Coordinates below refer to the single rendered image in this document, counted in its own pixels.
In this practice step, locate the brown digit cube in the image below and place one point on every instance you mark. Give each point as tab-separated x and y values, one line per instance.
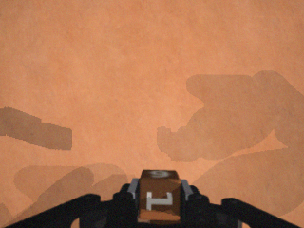
159	195

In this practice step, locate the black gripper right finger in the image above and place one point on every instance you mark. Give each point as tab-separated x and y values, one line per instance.
230	214

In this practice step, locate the brown rectangular tray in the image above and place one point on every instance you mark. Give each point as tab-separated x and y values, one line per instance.
164	221

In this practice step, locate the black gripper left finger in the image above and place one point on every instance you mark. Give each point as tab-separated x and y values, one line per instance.
120	212

